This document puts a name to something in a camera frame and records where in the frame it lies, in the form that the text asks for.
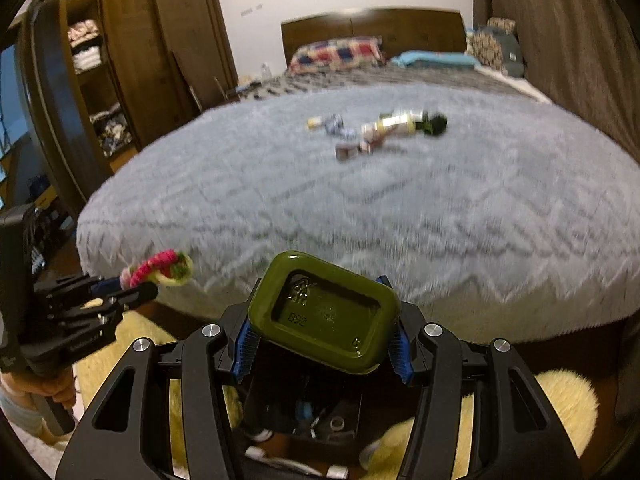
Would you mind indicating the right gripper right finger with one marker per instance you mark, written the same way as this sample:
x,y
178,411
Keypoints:
x,y
475,412

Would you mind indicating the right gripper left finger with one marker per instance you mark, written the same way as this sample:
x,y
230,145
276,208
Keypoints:
x,y
156,402

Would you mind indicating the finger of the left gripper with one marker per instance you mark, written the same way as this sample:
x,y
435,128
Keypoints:
x,y
99,308
77,287

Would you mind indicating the pink green knit toy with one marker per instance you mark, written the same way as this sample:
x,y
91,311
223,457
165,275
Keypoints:
x,y
167,268

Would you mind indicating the large green bottle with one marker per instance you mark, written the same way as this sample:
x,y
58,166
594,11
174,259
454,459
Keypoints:
x,y
324,312

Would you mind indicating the blue white cloth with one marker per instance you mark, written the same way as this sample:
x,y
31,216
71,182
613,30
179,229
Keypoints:
x,y
334,126

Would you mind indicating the white yellow tube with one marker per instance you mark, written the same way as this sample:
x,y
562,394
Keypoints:
x,y
402,124

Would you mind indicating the white cream tube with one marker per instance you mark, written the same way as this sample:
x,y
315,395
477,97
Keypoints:
x,y
316,122

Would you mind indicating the small green bottle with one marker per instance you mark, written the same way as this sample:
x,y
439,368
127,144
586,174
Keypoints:
x,y
420,121

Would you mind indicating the person left hand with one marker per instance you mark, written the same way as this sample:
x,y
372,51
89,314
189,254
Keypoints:
x,y
22,388

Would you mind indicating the yellow fluffy rug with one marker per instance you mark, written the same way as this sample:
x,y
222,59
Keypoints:
x,y
330,416

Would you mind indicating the wooden wardrobe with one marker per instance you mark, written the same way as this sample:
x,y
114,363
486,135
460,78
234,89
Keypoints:
x,y
98,76

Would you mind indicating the plaid pillow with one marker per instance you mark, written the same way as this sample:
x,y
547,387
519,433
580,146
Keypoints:
x,y
336,55

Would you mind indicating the zebra striped bed sheet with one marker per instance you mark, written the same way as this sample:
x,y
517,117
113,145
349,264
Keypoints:
x,y
288,84

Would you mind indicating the blue pillow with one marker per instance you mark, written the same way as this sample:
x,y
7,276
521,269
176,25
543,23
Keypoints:
x,y
417,58

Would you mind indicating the wooden headboard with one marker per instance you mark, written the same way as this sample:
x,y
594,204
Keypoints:
x,y
399,29

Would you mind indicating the brown curtain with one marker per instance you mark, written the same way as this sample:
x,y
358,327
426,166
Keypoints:
x,y
584,54

